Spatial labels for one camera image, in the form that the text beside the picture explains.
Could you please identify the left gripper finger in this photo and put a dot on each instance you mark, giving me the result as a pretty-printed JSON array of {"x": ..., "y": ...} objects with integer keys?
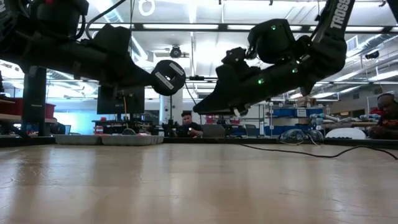
[{"x": 144, "y": 81}]

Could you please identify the black spool with white labels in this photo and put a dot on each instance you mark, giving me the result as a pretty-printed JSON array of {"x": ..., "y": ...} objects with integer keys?
[{"x": 169, "y": 77}]

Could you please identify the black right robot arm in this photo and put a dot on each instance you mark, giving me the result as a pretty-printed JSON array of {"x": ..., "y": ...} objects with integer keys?
[{"x": 326, "y": 56}]

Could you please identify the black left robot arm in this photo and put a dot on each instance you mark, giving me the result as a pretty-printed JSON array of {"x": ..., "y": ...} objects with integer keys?
[{"x": 56, "y": 53}]

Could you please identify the grey tubular robot arm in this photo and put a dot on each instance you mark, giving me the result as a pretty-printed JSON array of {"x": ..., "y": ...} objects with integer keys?
[{"x": 329, "y": 118}]

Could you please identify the black monitor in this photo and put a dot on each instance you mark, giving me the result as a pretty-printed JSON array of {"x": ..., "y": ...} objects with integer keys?
[{"x": 130, "y": 102}]

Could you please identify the small red box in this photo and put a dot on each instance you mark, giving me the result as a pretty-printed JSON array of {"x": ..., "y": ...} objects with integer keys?
[{"x": 211, "y": 119}]

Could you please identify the grey laptop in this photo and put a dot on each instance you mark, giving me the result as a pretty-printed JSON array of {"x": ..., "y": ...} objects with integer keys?
[{"x": 213, "y": 131}]

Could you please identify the shelf with blue bins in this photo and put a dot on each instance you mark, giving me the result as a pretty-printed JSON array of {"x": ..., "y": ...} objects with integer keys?
[{"x": 289, "y": 112}]

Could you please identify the white round column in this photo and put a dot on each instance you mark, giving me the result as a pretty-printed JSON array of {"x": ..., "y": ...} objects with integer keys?
[{"x": 177, "y": 105}]

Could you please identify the person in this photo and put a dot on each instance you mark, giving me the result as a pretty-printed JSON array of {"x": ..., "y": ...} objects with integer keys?
[
  {"x": 57, "y": 128},
  {"x": 387, "y": 121},
  {"x": 188, "y": 127}
]

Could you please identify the clear safety glasses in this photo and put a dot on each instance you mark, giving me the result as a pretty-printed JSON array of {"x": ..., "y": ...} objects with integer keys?
[{"x": 315, "y": 135}]

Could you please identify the wooden work table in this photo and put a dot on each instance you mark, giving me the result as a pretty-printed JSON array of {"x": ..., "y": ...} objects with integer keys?
[{"x": 348, "y": 124}]

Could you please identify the red storage bin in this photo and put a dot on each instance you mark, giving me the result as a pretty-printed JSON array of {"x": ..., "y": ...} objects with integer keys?
[{"x": 12, "y": 107}]

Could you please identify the grey headphones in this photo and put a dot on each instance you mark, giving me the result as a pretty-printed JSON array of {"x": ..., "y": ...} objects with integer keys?
[{"x": 388, "y": 94}]

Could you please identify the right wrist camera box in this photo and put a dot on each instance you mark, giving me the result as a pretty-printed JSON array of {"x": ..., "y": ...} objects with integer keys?
[{"x": 234, "y": 56}]

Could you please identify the black overhead camera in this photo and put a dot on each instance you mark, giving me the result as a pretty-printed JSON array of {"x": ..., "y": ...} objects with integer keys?
[{"x": 175, "y": 52}]

